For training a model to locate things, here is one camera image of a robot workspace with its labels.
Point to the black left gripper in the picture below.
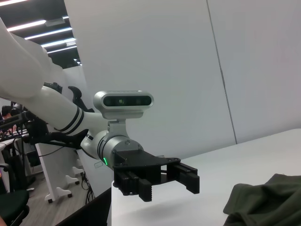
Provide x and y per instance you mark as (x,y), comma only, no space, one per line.
(141,160)

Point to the dark green FREE t-shirt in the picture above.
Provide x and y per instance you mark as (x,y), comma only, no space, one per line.
(263,207)

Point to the dark office chair with armrest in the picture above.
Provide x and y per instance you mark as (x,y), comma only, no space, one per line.
(14,200)

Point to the ceiling light strip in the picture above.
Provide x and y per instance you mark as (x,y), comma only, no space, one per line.
(47,33)
(62,49)
(58,43)
(26,26)

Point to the seated person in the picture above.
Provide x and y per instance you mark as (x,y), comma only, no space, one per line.
(5,113)

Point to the small white wall label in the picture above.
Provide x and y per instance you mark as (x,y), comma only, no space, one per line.
(98,164)

